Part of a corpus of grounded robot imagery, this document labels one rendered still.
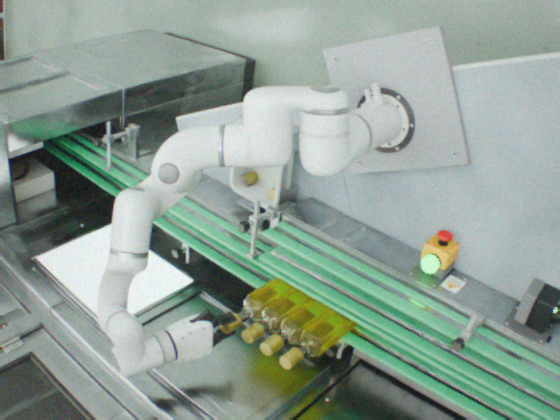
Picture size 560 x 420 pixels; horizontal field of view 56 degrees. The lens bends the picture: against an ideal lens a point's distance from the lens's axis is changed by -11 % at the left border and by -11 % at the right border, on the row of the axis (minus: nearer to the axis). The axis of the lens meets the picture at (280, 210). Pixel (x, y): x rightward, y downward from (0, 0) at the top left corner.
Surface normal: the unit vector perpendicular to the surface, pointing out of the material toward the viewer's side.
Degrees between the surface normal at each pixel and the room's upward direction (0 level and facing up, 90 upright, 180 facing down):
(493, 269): 0
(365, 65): 4
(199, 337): 74
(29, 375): 90
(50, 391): 90
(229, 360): 90
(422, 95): 4
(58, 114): 90
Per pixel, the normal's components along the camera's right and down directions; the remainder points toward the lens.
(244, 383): 0.11, -0.86
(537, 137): -0.64, 0.33
